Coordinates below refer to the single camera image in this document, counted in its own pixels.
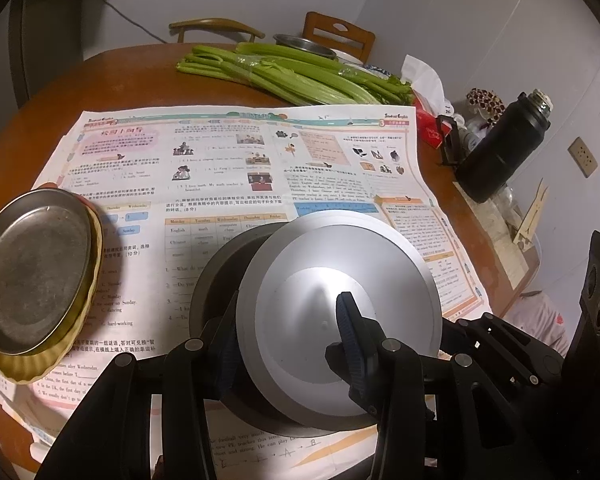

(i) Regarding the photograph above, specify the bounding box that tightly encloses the yellow scalloped plate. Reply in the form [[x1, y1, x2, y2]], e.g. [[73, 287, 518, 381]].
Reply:
[[0, 184, 105, 386]]

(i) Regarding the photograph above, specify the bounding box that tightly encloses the grey metal plate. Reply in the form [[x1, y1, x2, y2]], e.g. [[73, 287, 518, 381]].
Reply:
[[0, 187, 94, 357]]

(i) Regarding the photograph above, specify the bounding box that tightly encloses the wooden clothespin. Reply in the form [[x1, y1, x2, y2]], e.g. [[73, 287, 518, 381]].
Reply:
[[513, 180, 548, 252]]

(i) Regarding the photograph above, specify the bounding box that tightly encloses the printed newspaper sheet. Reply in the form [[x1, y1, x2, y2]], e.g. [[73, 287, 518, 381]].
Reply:
[[0, 104, 492, 476]]

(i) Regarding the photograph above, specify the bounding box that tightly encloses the black thermos bottle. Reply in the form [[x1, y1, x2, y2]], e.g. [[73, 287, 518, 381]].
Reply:
[[455, 89, 553, 203]]

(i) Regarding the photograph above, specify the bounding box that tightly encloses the red tissue pack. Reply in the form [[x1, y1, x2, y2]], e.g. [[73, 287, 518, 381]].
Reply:
[[401, 55, 454, 150]]

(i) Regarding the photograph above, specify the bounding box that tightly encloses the leopard print pouch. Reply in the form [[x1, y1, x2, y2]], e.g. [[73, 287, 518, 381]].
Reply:
[[466, 88, 505, 128]]

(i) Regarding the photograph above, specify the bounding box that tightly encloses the green celery bunch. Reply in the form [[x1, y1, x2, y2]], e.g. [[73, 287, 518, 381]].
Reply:
[[176, 42, 416, 106]]

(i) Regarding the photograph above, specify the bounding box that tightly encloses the blue patterned bowl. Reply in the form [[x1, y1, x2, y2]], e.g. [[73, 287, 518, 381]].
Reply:
[[360, 64, 392, 79]]

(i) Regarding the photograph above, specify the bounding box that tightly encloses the stainless steel mixing bowl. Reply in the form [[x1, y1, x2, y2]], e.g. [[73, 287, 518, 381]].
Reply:
[[273, 34, 337, 60]]

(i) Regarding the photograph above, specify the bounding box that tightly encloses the grey refrigerator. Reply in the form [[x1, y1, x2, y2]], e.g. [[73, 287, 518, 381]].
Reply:
[[0, 0, 83, 108]]

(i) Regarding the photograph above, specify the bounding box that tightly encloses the black wire holder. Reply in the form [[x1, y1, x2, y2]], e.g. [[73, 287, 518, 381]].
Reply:
[[436, 115, 466, 168]]

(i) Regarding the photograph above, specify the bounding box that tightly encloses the wall power socket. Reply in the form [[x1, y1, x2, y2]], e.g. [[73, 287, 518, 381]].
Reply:
[[568, 136, 598, 178]]

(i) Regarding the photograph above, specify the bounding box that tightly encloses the black power cable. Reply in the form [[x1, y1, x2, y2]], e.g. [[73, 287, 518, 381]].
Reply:
[[82, 0, 169, 44]]

